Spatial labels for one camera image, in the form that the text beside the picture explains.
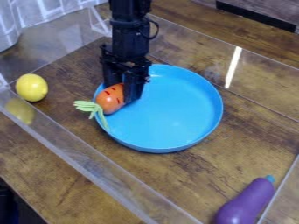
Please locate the clear acrylic barrier wall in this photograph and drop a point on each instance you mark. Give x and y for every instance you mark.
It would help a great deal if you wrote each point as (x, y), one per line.
(131, 192)

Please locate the yellow toy lemon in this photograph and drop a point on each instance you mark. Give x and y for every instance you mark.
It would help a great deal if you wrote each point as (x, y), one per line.
(31, 87)

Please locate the blue round plastic tray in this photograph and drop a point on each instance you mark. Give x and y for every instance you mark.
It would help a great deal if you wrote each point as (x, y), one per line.
(174, 116)

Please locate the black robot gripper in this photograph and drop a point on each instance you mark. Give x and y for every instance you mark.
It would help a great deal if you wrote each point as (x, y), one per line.
(123, 58)

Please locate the purple toy eggplant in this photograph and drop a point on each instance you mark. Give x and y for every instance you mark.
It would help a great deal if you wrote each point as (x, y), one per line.
(246, 206)

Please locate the white grid curtain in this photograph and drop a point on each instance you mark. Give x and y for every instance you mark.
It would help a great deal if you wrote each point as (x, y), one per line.
(24, 13)

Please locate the orange toy carrot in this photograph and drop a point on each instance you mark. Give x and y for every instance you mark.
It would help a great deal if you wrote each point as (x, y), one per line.
(108, 102)

